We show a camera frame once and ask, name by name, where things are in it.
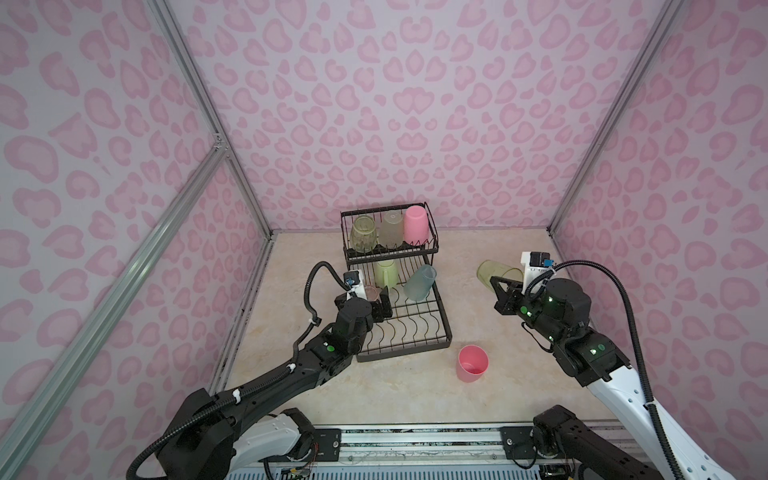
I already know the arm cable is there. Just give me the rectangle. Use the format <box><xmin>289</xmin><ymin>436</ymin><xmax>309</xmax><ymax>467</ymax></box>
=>
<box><xmin>527</xmin><ymin>259</ymin><xmax>685</xmax><ymax>480</ymax></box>
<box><xmin>292</xmin><ymin>260</ymin><xmax>352</xmax><ymax>361</ymax></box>

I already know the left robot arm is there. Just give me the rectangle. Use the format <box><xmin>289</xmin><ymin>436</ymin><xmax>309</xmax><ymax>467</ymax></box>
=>
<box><xmin>126</xmin><ymin>293</ymin><xmax>392</xmax><ymax>479</ymax></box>

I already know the black wire dish rack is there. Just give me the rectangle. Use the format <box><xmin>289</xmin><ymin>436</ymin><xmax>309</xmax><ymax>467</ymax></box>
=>
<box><xmin>340</xmin><ymin>202</ymin><xmax>453</xmax><ymax>362</ymax></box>

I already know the aluminium frame post left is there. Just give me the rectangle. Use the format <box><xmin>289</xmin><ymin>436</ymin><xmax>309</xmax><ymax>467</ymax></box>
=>
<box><xmin>146</xmin><ymin>0</ymin><xmax>273</xmax><ymax>239</ymax></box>

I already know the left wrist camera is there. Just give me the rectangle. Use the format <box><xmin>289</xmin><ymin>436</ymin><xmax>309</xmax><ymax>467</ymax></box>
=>
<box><xmin>343</xmin><ymin>270</ymin><xmax>367</xmax><ymax>300</ymax></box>

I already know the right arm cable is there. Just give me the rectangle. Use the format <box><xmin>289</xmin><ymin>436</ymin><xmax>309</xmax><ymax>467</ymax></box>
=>
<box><xmin>527</xmin><ymin>259</ymin><xmax>685</xmax><ymax>480</ymax></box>

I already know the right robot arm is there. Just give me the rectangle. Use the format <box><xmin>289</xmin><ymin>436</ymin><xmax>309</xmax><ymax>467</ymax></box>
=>
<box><xmin>490</xmin><ymin>276</ymin><xmax>731</xmax><ymax>479</ymax></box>

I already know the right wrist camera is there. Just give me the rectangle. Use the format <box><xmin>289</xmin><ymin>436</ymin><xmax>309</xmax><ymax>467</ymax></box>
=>
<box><xmin>521</xmin><ymin>251</ymin><xmax>554</xmax><ymax>289</ymax></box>

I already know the aluminium frame diagonal bar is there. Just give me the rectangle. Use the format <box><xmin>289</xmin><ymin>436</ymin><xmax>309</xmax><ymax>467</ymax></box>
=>
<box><xmin>1</xmin><ymin>144</ymin><xmax>227</xmax><ymax>479</ymax></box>

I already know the pale green mug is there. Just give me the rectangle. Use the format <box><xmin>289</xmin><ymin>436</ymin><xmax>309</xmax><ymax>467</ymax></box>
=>
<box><xmin>374</xmin><ymin>259</ymin><xmax>399</xmax><ymax>289</ymax></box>

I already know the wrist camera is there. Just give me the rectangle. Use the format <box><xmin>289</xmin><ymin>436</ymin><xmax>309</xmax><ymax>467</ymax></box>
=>
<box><xmin>521</xmin><ymin>251</ymin><xmax>554</xmax><ymax>289</ymax></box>
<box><xmin>343</xmin><ymin>270</ymin><xmax>367</xmax><ymax>300</ymax></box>

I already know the aluminium frame post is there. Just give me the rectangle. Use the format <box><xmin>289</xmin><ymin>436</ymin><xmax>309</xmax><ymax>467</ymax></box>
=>
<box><xmin>146</xmin><ymin>0</ymin><xmax>273</xmax><ymax>239</ymax></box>
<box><xmin>547</xmin><ymin>0</ymin><xmax>689</xmax><ymax>237</ymax></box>

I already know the clear pink plastic cup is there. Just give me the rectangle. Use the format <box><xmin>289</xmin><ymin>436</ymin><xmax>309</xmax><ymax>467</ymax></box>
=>
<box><xmin>365</xmin><ymin>285</ymin><xmax>389</xmax><ymax>303</ymax></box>

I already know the aluminium frame post right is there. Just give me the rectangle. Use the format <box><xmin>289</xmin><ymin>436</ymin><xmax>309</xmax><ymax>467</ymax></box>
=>
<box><xmin>547</xmin><ymin>0</ymin><xmax>689</xmax><ymax>237</ymax></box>

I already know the teal plastic cup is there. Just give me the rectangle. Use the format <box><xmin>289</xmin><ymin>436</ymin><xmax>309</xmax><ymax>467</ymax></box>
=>
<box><xmin>404</xmin><ymin>264</ymin><xmax>437</xmax><ymax>302</ymax></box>

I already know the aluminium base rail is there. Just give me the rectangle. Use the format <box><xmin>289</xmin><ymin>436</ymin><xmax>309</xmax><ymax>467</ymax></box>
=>
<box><xmin>161</xmin><ymin>419</ymin><xmax>691</xmax><ymax>480</ymax></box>

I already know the bright green plastic cup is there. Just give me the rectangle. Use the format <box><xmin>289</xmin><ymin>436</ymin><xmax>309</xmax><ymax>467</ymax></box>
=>
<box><xmin>350</xmin><ymin>215</ymin><xmax>378</xmax><ymax>254</ymax></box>

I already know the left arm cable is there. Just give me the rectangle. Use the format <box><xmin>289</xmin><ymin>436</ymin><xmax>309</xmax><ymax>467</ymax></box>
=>
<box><xmin>292</xmin><ymin>260</ymin><xmax>352</xmax><ymax>361</ymax></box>

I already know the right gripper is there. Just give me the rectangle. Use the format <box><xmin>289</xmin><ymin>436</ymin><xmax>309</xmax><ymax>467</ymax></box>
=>
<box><xmin>488</xmin><ymin>275</ymin><xmax>566</xmax><ymax>346</ymax></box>

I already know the pale green textured cup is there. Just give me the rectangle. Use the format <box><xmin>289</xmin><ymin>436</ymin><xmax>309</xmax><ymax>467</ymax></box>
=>
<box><xmin>378</xmin><ymin>210</ymin><xmax>404</xmax><ymax>250</ymax></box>

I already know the pink cup front right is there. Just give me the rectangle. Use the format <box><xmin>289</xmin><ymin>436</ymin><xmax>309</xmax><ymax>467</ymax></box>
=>
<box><xmin>456</xmin><ymin>345</ymin><xmax>489</xmax><ymax>383</ymax></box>

